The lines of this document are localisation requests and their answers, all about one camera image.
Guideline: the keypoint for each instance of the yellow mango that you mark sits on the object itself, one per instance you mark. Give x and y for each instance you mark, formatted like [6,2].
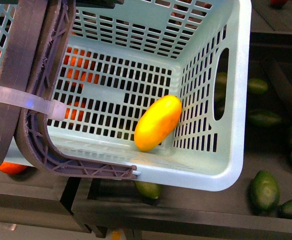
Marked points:
[157,123]

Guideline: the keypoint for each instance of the light teal plastic basket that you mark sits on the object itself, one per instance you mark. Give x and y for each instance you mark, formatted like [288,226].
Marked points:
[124,55]

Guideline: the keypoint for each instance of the green avocado near basket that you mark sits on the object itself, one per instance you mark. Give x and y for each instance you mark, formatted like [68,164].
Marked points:
[148,189]

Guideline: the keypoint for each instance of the green avocado lower right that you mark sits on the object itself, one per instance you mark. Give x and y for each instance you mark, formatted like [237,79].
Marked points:
[265,191]

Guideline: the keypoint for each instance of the orange fruit under basket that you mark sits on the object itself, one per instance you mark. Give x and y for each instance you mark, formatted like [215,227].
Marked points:
[12,168]

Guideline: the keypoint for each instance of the white zip tie left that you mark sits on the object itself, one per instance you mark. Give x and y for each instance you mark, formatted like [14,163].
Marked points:
[55,110]

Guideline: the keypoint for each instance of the black fruit display tray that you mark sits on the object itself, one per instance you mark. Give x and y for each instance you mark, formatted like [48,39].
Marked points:
[41,198]

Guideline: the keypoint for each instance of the brown basket handle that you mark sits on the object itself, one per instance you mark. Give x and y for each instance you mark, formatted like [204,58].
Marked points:
[34,36]

